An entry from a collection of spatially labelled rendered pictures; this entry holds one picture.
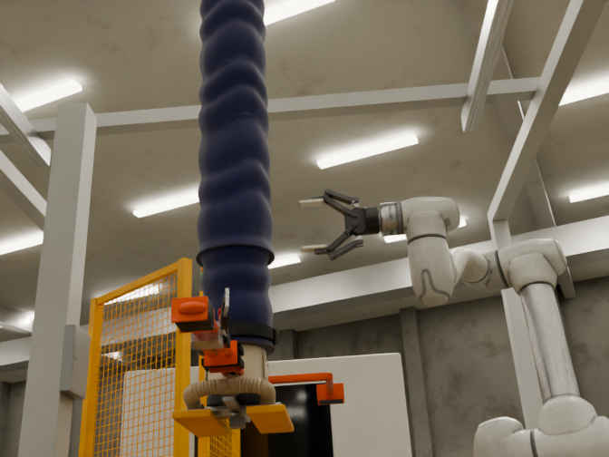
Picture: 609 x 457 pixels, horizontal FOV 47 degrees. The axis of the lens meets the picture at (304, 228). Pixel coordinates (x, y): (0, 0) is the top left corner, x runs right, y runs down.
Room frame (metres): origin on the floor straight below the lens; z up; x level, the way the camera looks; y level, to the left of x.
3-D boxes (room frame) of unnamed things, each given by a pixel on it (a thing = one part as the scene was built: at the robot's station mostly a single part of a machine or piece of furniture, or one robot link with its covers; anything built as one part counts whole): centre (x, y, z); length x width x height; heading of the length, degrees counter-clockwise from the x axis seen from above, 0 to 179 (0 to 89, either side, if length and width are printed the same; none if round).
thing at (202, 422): (1.98, 0.31, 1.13); 0.34 x 0.10 x 0.05; 178
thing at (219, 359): (1.73, 0.22, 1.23); 0.10 x 0.08 x 0.06; 88
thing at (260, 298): (1.97, 0.22, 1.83); 0.22 x 0.22 x 1.04
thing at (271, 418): (1.97, 0.12, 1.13); 0.34 x 0.10 x 0.05; 178
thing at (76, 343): (3.14, 1.08, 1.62); 0.20 x 0.05 x 0.30; 178
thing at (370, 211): (1.71, -0.16, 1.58); 0.09 x 0.07 x 0.08; 87
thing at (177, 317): (1.38, 0.24, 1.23); 0.08 x 0.07 x 0.05; 178
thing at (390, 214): (1.70, -0.23, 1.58); 0.09 x 0.06 x 0.09; 177
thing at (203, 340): (1.51, 0.23, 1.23); 0.07 x 0.07 x 0.04; 88
